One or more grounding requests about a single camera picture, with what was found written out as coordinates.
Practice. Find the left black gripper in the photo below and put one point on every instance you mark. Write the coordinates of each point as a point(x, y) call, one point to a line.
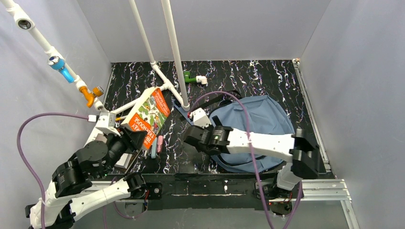
point(128, 142)

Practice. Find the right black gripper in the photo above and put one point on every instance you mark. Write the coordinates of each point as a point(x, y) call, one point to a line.
point(192, 139)

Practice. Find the orange green treehouse book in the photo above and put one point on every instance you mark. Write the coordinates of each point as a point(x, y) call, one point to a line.
point(148, 114)

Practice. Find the blue student backpack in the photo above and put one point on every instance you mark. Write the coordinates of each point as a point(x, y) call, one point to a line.
point(257, 114)

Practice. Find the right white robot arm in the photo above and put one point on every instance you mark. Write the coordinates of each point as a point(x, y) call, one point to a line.
point(302, 157)

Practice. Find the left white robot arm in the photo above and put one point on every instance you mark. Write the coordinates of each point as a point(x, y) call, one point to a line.
point(64, 201)

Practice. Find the dark brown book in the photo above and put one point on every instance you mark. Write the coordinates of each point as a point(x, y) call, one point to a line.
point(133, 161)

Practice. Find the teal white stapler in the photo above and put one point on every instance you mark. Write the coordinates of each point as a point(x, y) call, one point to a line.
point(153, 149)

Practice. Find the white book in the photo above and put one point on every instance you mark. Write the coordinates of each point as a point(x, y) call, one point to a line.
point(98, 135)

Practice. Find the white vertical pvc pipe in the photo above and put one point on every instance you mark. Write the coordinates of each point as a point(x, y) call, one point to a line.
point(166, 6)

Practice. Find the orange plastic tap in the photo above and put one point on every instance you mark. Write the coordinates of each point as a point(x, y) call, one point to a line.
point(90, 97)

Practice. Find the green plastic tap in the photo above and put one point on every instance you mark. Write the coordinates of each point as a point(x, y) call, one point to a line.
point(188, 78)

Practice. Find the thin white rear pipe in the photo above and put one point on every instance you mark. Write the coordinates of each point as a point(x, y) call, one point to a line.
point(142, 31)

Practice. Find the blue plastic tap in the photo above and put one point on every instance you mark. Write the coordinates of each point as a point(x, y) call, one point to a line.
point(57, 63)

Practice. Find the white slanted pvc pipe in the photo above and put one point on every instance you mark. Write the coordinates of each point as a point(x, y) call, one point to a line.
point(25, 23)

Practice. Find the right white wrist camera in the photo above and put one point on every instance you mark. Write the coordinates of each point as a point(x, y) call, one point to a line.
point(199, 118)

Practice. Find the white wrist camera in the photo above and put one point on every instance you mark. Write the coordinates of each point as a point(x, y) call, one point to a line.
point(199, 118)
point(105, 123)

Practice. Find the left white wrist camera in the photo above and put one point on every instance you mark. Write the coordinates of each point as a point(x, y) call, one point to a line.
point(105, 123)

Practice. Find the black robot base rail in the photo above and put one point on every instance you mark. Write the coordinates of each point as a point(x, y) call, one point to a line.
point(201, 191)

